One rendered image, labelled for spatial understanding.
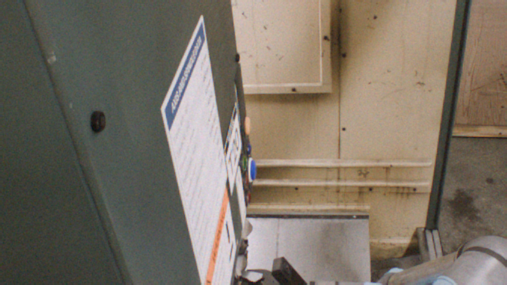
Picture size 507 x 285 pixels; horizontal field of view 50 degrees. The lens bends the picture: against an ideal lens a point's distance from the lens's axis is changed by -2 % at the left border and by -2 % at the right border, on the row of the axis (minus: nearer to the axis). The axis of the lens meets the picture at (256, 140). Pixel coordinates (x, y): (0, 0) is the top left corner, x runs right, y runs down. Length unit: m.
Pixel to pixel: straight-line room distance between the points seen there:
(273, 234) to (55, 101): 1.62
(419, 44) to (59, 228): 1.29
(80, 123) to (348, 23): 1.23
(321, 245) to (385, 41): 0.72
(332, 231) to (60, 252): 1.56
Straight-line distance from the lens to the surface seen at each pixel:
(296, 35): 1.48
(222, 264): 0.62
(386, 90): 1.58
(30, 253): 0.35
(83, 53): 0.29
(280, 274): 1.18
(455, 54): 1.54
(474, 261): 1.02
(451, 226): 3.10
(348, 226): 1.87
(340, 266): 1.82
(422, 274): 1.24
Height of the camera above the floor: 2.18
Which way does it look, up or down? 37 degrees down
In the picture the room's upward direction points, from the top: 6 degrees counter-clockwise
